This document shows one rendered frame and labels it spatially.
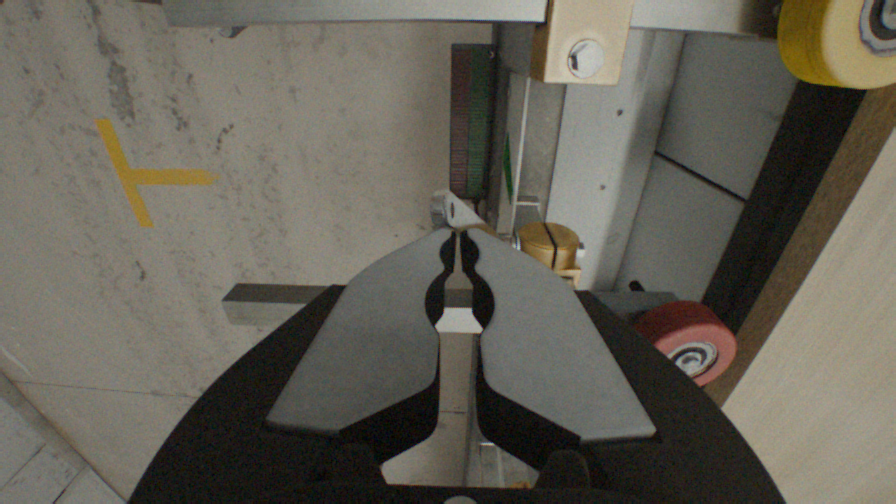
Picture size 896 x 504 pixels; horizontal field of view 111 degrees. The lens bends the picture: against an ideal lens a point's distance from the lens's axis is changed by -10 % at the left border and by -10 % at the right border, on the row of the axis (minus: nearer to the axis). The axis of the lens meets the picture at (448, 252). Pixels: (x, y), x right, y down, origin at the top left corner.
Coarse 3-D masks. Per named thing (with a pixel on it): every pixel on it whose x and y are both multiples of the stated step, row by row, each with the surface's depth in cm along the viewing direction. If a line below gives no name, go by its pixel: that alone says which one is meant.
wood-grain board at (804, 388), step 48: (864, 96) 20; (864, 144) 20; (816, 192) 23; (864, 192) 20; (816, 240) 23; (864, 240) 22; (768, 288) 27; (816, 288) 24; (864, 288) 24; (768, 336) 27; (816, 336) 27; (864, 336) 27; (720, 384) 32; (768, 384) 30; (816, 384) 30; (864, 384) 30; (768, 432) 34; (816, 432) 34; (864, 432) 34; (816, 480) 39; (864, 480) 39
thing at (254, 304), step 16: (240, 288) 33; (256, 288) 33; (272, 288) 33; (288, 288) 33; (304, 288) 33; (320, 288) 33; (224, 304) 32; (240, 304) 32; (256, 304) 32; (272, 304) 31; (288, 304) 31; (304, 304) 31; (448, 304) 32; (464, 304) 32; (608, 304) 32; (624, 304) 32; (640, 304) 31; (656, 304) 31; (240, 320) 33; (256, 320) 33; (272, 320) 33; (448, 320) 32; (464, 320) 32; (624, 320) 31
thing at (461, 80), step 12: (456, 60) 35; (468, 60) 35; (456, 72) 36; (468, 72) 36; (456, 84) 36; (468, 84) 36; (456, 96) 37; (468, 96) 37; (456, 108) 37; (468, 108) 37; (456, 120) 38; (468, 120) 38; (456, 132) 39; (456, 144) 39; (456, 156) 40; (456, 168) 41; (456, 180) 42; (456, 192) 42
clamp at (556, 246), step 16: (528, 224) 30; (544, 224) 31; (560, 224) 30; (528, 240) 28; (544, 240) 28; (560, 240) 28; (576, 240) 28; (544, 256) 27; (560, 256) 27; (576, 256) 29; (560, 272) 28; (576, 272) 28
